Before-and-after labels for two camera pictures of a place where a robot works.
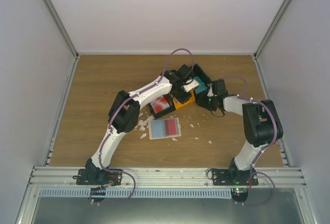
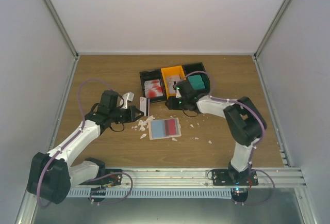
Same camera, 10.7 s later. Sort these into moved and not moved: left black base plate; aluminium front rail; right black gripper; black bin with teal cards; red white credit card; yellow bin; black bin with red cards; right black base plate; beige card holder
Moved: yellow bin; black bin with red cards; right black gripper
Not moved: right black base plate; red white credit card; left black base plate; black bin with teal cards; aluminium front rail; beige card holder
